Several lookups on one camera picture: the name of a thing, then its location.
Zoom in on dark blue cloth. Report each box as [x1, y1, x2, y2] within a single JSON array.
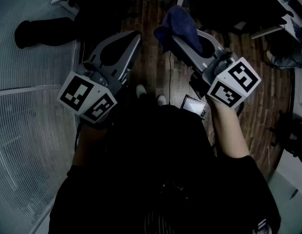
[[153, 5, 204, 55]]

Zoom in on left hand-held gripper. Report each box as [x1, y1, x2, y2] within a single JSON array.
[[57, 30, 142, 125]]

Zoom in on thin black cable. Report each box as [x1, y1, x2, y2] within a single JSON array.
[[167, 50, 174, 105]]

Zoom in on light grey cabinet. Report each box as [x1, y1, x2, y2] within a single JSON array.
[[267, 169, 302, 234]]

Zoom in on black office chair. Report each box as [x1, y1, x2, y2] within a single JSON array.
[[232, 0, 295, 27]]

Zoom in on small black screen device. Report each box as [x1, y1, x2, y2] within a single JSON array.
[[180, 94, 208, 120]]

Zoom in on black wheeled chair base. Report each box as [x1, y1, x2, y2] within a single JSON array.
[[268, 109, 302, 165]]

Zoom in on person's right forearm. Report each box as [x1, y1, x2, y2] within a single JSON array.
[[210, 97, 250, 159]]

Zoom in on white shelf board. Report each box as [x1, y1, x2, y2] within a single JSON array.
[[250, 24, 286, 40]]

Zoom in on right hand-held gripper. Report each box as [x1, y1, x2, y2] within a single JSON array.
[[172, 29, 262, 110]]

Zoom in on dark printed picture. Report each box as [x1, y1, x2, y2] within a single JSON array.
[[290, 18, 302, 41]]

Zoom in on black fabric bundle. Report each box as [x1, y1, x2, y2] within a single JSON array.
[[14, 17, 81, 49]]

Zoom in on person's black clothing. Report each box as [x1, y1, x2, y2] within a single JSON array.
[[48, 103, 282, 234]]

